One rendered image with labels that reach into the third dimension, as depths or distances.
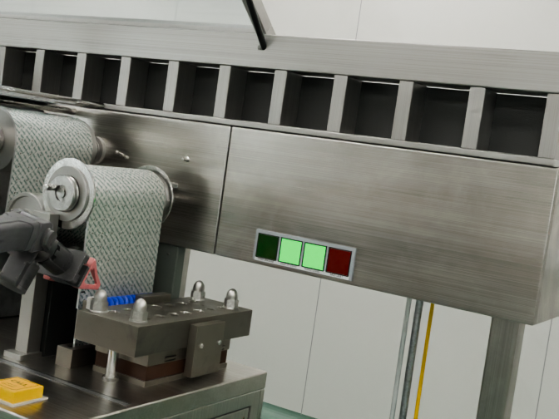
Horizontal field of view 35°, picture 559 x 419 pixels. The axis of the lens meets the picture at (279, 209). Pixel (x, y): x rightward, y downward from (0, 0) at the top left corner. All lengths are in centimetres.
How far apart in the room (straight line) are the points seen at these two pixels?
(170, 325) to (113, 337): 12
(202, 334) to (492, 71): 79
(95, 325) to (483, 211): 79
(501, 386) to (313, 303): 273
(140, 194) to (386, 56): 61
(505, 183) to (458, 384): 264
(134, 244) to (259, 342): 287
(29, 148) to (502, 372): 113
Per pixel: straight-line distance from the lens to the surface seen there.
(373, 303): 441
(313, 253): 188
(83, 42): 235
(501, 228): 173
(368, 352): 445
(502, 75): 176
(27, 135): 201
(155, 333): 175
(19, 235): 158
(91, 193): 182
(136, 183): 194
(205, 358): 187
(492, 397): 194
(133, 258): 196
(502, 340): 191
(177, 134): 210
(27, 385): 165
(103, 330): 176
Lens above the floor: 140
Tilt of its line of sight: 4 degrees down
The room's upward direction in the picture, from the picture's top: 8 degrees clockwise
